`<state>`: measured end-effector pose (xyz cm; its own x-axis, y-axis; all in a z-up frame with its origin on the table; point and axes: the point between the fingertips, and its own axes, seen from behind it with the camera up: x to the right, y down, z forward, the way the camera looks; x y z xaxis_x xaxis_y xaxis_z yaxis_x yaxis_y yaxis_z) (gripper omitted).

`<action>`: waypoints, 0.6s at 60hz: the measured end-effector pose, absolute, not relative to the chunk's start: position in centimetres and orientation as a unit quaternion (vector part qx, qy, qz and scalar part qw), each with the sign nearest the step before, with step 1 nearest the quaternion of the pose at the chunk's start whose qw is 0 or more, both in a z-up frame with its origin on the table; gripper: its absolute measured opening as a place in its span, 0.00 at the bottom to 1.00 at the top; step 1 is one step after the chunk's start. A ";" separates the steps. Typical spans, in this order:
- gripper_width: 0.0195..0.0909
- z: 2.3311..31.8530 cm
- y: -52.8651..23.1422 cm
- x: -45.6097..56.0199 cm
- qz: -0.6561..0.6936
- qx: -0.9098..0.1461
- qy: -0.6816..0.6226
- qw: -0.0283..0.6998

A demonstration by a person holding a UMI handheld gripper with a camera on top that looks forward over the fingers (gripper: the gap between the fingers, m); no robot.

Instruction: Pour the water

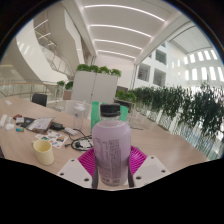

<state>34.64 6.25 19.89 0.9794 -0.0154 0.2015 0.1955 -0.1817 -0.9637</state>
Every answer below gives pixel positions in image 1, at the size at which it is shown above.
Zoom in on black tangled cable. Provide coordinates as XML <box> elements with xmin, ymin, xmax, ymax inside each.
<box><xmin>64</xmin><ymin>128</ymin><xmax>94</xmax><ymax>152</ymax></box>

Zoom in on black office chair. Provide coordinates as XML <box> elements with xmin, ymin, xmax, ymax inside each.
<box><xmin>31</xmin><ymin>93</ymin><xmax>49</xmax><ymax>108</ymax></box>

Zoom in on white remote control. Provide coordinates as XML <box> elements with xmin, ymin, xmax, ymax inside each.
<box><xmin>0</xmin><ymin>113</ymin><xmax>8</xmax><ymax>129</ymax></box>

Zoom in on ceiling light strips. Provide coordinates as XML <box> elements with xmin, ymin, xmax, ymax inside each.
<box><xmin>83</xmin><ymin>3</ymin><xmax>166</xmax><ymax>60</ymax></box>

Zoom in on row of green potted plants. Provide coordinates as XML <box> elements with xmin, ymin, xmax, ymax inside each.
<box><xmin>128</xmin><ymin>83</ymin><xmax>224</xmax><ymax>158</ymax></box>

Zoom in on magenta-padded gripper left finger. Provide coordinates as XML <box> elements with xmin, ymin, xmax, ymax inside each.
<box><xmin>57</xmin><ymin>147</ymin><xmax>99</xmax><ymax>190</ymax></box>

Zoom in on potted green plant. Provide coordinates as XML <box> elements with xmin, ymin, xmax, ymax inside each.
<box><xmin>56</xmin><ymin>79</ymin><xmax>66</xmax><ymax>101</ymax></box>
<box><xmin>64</xmin><ymin>80</ymin><xmax>74</xmax><ymax>101</ymax></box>

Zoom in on colourful sticker sheet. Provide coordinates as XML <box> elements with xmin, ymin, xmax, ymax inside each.
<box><xmin>34</xmin><ymin>129</ymin><xmax>69</xmax><ymax>150</ymax></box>

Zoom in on purple drink bottle black cap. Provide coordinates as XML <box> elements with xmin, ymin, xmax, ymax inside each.
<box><xmin>91</xmin><ymin>103</ymin><xmax>133</xmax><ymax>187</ymax></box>

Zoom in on white cabinet with plants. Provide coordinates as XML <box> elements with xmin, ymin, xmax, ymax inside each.
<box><xmin>70</xmin><ymin>63</ymin><xmax>123</xmax><ymax>104</ymax></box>

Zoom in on cream yellow mug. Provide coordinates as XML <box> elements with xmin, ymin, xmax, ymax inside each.
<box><xmin>32</xmin><ymin>138</ymin><xmax>55</xmax><ymax>166</ymax></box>

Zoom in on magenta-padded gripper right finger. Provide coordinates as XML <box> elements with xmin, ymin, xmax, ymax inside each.
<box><xmin>126</xmin><ymin>145</ymin><xmax>172</xmax><ymax>189</ymax></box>

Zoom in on black pouch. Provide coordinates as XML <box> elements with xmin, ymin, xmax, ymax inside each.
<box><xmin>49</xmin><ymin>121</ymin><xmax>65</xmax><ymax>132</ymax></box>

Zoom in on low shelf with plants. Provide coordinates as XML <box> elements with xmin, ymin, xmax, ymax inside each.
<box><xmin>114</xmin><ymin>89</ymin><xmax>138</xmax><ymax>104</ymax></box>

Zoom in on black notebook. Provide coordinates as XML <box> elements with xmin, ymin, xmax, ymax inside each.
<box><xmin>19</xmin><ymin>116</ymin><xmax>36</xmax><ymax>128</ymax></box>

